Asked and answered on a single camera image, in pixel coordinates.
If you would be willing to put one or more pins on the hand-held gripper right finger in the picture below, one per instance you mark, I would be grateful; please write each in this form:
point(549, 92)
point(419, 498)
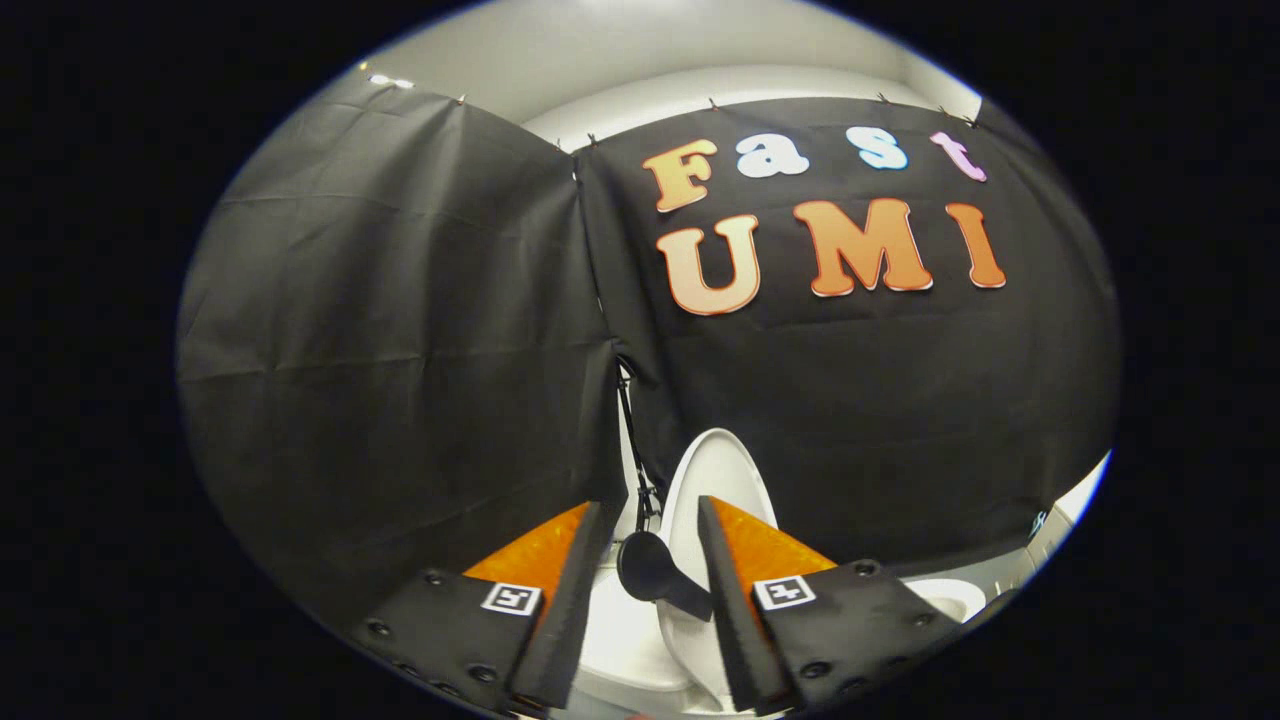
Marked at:
point(730, 620)

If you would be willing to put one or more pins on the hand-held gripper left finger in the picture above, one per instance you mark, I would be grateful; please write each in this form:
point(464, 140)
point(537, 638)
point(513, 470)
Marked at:
point(570, 610)

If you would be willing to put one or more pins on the white toilet lid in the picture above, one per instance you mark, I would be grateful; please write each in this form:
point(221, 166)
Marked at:
point(720, 470)

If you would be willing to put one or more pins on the white toilet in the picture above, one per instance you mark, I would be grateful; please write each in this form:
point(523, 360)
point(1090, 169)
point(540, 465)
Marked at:
point(620, 640)

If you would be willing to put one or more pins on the backdrop stand pole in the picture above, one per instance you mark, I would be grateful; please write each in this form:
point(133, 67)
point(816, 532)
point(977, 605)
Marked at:
point(632, 440)

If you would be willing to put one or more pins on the black backdrop cloth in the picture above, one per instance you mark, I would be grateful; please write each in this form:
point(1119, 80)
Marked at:
point(400, 350)

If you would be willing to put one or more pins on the narrow ceiling light strip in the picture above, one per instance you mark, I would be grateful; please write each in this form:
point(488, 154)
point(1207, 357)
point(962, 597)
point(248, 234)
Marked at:
point(390, 80)

